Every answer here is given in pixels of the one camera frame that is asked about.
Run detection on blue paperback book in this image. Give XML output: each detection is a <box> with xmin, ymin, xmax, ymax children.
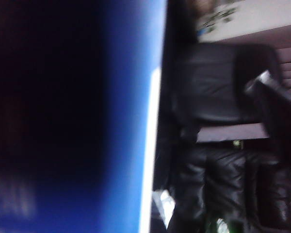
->
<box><xmin>0</xmin><ymin>0</ymin><xmax>168</xmax><ymax>233</ymax></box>

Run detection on white printed board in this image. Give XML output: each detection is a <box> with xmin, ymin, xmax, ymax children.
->
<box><xmin>196</xmin><ymin>0</ymin><xmax>291</xmax><ymax>43</ymax></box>

